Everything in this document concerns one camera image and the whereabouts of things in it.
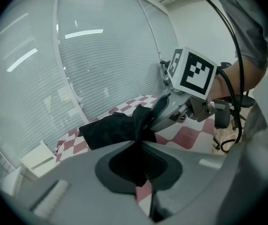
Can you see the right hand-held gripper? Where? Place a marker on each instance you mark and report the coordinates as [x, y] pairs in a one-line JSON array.
[[195, 74]]

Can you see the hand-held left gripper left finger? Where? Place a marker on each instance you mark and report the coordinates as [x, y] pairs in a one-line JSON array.
[[77, 191]]

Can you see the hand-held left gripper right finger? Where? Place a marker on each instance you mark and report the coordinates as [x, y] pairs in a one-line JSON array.
[[195, 179]]

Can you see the black fabric bag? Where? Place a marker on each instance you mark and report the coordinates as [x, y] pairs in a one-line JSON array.
[[115, 130]]

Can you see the person's right forearm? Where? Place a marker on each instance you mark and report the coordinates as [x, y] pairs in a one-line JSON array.
[[239, 78]]

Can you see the red white checkered tablecloth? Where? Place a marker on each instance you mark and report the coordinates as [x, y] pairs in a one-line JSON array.
[[185, 137]]

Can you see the white chair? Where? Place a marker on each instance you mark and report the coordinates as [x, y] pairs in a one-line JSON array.
[[38, 160]]

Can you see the person's grey shirt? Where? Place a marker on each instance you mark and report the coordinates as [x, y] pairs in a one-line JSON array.
[[246, 20]]

